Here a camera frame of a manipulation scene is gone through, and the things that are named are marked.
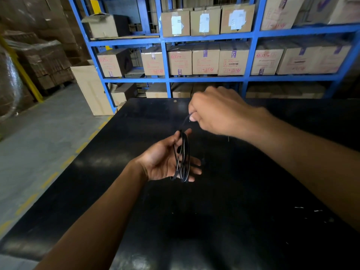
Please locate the person's left hand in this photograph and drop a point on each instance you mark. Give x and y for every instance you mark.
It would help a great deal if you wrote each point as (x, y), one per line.
(160, 163)

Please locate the person's right hand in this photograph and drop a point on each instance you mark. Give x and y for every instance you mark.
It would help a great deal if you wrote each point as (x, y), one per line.
(225, 112)

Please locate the person's left thumb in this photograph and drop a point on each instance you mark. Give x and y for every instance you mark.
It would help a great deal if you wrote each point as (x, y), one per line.
(173, 137)

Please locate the person's right thumb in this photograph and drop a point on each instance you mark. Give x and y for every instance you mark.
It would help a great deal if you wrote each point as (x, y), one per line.
(196, 117)

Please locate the person's right forearm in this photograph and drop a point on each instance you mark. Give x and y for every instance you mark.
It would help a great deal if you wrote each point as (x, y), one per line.
(309, 165)

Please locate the person's left forearm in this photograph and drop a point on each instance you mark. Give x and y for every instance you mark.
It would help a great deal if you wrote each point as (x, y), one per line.
(98, 222)

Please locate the row of plain flat cartons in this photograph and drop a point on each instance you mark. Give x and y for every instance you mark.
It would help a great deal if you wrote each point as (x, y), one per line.
(156, 91)

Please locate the row of pink-printed cardboard boxes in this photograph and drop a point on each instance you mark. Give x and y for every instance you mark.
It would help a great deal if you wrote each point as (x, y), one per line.
(206, 60)

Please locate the tall plain cardboard box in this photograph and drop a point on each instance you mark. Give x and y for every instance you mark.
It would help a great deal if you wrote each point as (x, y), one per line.
(92, 91)

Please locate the cardboard box with white label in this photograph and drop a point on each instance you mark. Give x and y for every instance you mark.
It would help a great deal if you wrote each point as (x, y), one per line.
(168, 23)
(215, 22)
(225, 21)

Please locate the blue metal shelving rack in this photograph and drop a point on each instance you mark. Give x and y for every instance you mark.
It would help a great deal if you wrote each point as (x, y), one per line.
(254, 34)

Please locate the open plain cardboard box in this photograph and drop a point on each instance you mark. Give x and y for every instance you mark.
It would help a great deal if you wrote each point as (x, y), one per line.
(102, 26)

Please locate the large cardboard box purple tape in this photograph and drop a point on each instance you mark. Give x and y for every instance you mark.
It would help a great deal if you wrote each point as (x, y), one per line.
(277, 14)
(337, 9)

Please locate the plastic-wrapped stack of folded cartons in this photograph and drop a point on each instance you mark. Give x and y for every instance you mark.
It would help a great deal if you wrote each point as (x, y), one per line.
(45, 63)

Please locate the clear plastic-wrapped bundle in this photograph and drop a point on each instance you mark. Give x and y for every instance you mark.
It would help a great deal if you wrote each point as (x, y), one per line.
(9, 84)

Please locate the yellow metal post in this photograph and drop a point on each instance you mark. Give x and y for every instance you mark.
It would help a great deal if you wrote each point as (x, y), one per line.
(24, 74)

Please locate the wall of stacked brown cartons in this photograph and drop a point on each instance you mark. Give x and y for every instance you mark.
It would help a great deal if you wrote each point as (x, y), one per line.
(42, 16)

